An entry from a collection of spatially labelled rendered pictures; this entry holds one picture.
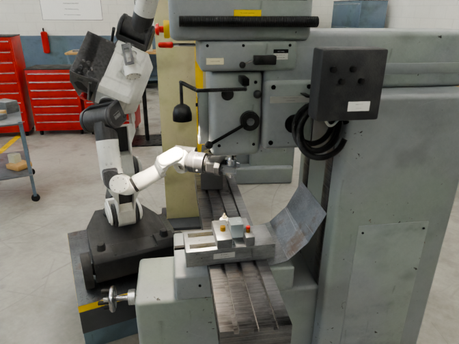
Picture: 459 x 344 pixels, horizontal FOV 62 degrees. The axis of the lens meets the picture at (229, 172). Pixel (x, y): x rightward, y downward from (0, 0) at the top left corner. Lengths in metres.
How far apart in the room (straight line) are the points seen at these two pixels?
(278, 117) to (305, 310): 0.90
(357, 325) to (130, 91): 1.42
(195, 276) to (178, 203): 1.99
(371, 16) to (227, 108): 7.45
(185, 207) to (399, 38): 2.53
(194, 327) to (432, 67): 1.41
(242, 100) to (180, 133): 1.95
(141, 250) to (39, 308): 0.98
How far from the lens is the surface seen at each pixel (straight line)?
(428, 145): 1.59
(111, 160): 1.63
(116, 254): 2.23
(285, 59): 1.39
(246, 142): 1.44
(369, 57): 1.22
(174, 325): 1.79
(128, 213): 2.34
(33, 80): 6.43
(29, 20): 10.95
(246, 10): 1.34
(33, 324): 2.86
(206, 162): 1.56
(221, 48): 1.34
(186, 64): 3.19
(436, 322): 2.94
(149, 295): 1.74
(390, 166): 1.54
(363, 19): 8.64
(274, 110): 1.41
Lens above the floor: 1.83
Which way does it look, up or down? 23 degrees down
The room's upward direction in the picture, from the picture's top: straight up
